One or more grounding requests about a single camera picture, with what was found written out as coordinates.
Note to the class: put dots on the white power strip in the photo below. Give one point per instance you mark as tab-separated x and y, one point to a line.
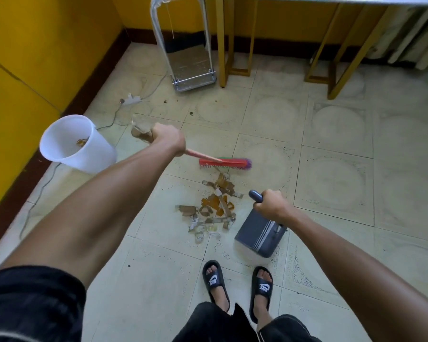
131	100

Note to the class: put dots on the brown tape scrap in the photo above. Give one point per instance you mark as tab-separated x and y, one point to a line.
81	142

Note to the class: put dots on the person's right foot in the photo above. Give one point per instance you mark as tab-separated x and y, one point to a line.
261	309

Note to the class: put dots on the pile of brown tape scraps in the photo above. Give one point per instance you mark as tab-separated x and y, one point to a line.
214	206

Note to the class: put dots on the grey dustpan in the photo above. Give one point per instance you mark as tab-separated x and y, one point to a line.
258	231

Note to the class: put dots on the white plastic bucket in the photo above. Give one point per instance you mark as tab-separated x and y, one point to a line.
89	153

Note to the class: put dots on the person's left hand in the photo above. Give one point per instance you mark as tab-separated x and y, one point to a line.
171	137

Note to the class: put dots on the person's right hand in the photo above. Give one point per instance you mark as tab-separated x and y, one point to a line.
275	207

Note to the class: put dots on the person's left forearm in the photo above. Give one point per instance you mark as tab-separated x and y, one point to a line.
103	206

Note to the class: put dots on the person's left foot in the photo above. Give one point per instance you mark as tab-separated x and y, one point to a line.
218	299

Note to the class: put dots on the black shorts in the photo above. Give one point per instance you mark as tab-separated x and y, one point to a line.
214	325

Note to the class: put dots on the black shirt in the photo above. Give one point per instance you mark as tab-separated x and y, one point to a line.
32	304

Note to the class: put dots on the person's foot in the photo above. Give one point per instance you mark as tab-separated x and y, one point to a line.
261	309
218	299

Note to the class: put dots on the person's right fingers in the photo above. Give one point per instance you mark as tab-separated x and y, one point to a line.
262	207

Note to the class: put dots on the black slide sandal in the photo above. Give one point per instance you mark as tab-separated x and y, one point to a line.
214	281
262	289

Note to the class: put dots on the person's right forearm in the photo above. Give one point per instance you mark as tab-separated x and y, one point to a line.
360	281

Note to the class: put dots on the table with yellow legs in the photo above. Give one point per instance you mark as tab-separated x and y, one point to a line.
220	39

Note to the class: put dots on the metal platform trolley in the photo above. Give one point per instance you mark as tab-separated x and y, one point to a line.
191	65

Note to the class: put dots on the person's left fingers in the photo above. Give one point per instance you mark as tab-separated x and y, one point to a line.
157	133

